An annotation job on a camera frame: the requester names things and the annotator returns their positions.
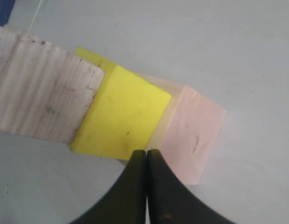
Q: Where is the small natural wooden cube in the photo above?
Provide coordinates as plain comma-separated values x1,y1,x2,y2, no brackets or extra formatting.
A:
0,26,18,76

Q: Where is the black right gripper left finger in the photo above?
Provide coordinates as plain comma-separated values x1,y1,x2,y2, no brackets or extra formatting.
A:
72,150,146,224

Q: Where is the medium natural wooden cube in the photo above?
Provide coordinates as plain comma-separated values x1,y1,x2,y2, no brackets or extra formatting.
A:
0,32,104,144

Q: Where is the yellow painted wooden cube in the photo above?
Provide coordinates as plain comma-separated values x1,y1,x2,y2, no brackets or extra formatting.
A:
69,47,172,160

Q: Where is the blue cloth on table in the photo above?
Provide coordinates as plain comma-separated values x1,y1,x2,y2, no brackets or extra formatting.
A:
0,0,15,26

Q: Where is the large natural wooden cube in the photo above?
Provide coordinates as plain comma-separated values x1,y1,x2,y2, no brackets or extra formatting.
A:
133,74,226,185

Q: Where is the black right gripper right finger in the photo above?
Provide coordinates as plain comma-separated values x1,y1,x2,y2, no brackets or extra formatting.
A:
146,149,232,224

